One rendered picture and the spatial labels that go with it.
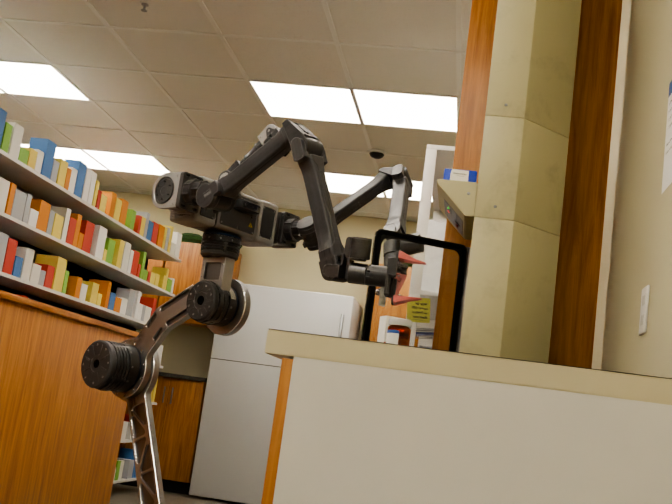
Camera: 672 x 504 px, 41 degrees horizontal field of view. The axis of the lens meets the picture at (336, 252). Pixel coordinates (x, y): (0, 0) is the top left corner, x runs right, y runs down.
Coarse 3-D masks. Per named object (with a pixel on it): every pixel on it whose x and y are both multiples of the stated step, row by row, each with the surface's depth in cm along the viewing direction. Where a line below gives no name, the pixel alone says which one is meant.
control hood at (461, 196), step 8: (440, 184) 254; (448, 184) 254; (456, 184) 254; (464, 184) 253; (472, 184) 253; (440, 192) 261; (448, 192) 254; (456, 192) 253; (464, 192) 253; (472, 192) 253; (440, 200) 271; (448, 200) 259; (456, 200) 253; (464, 200) 252; (472, 200) 252; (440, 208) 282; (456, 208) 256; (464, 208) 252; (472, 208) 252; (464, 216) 253; (472, 216) 252; (464, 224) 263; (472, 224) 261; (464, 232) 274
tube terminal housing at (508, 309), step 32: (512, 128) 255; (544, 128) 260; (480, 160) 254; (512, 160) 253; (544, 160) 259; (480, 192) 252; (512, 192) 251; (544, 192) 258; (480, 224) 250; (512, 224) 249; (544, 224) 257; (480, 256) 249; (512, 256) 248; (544, 256) 256; (480, 288) 247; (512, 288) 247; (544, 288) 255; (480, 320) 245; (512, 320) 247; (544, 320) 254; (480, 352) 244; (512, 352) 246; (544, 352) 254
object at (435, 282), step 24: (384, 240) 274; (384, 264) 272; (408, 264) 275; (432, 264) 277; (456, 264) 279; (408, 288) 274; (432, 288) 276; (384, 312) 270; (408, 312) 272; (432, 312) 275; (432, 336) 273
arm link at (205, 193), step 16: (288, 128) 260; (304, 128) 264; (272, 144) 265; (288, 144) 262; (320, 144) 260; (256, 160) 268; (272, 160) 267; (224, 176) 275; (240, 176) 272; (256, 176) 272; (208, 192) 276; (224, 192) 274; (240, 192) 281; (208, 208) 277
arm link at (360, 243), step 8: (352, 240) 243; (360, 240) 241; (368, 240) 242; (344, 248) 245; (352, 248) 242; (360, 248) 241; (368, 248) 242; (344, 256) 244; (352, 256) 242; (360, 256) 241; (368, 256) 242; (328, 264) 245; (344, 264) 245; (328, 272) 245; (336, 272) 243; (344, 272) 245
